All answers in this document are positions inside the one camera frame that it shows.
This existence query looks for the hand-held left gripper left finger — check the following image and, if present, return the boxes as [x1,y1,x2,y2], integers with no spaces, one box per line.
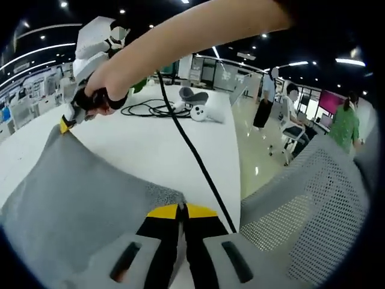
[58,204,183,289]

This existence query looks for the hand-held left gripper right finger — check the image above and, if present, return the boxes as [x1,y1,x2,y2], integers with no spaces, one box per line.
[181,203,301,289]

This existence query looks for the grey towel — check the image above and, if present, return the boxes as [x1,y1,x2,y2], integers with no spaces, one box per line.
[0,124,186,282]

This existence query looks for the person's right hand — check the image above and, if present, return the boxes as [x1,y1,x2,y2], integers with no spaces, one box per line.
[83,61,131,117]

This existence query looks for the green potted plant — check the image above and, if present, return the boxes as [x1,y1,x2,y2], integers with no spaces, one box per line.
[131,76,149,93]

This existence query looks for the white table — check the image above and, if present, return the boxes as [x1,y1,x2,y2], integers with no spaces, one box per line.
[0,83,242,235]

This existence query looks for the grey mesh chair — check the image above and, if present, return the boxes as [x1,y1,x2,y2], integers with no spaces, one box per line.
[239,133,375,289]

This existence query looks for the grey headset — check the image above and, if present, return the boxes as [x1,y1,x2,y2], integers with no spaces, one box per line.
[178,86,209,105]

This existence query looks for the white handheld controller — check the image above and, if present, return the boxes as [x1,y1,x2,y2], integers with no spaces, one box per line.
[189,104,227,125]

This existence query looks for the white swivel chair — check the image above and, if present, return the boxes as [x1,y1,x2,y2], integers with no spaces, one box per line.
[268,98,306,167]

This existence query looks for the pink screen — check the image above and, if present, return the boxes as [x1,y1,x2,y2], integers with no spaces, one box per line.
[318,89,346,116]

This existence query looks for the coiled black cable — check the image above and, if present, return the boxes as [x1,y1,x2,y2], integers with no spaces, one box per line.
[120,98,194,119]

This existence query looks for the thick black gripper cable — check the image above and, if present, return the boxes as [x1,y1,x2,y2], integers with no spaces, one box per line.
[155,69,239,235]

